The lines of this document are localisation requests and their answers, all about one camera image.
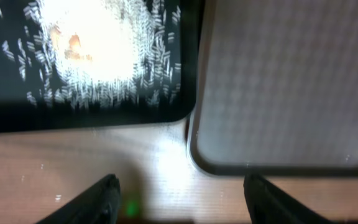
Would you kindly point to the black plastic tray bin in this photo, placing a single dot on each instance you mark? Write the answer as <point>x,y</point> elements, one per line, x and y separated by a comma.
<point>24,117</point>

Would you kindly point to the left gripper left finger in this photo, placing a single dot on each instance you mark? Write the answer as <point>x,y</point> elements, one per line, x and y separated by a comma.
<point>99,204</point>

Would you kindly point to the dark brown serving tray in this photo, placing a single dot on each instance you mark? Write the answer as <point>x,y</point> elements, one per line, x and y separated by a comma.
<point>278,89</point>

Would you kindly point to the pile of rice grains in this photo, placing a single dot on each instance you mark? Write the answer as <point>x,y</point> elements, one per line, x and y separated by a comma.
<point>90,53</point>

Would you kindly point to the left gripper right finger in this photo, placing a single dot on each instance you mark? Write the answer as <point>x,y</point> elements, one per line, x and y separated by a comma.
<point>268,204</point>

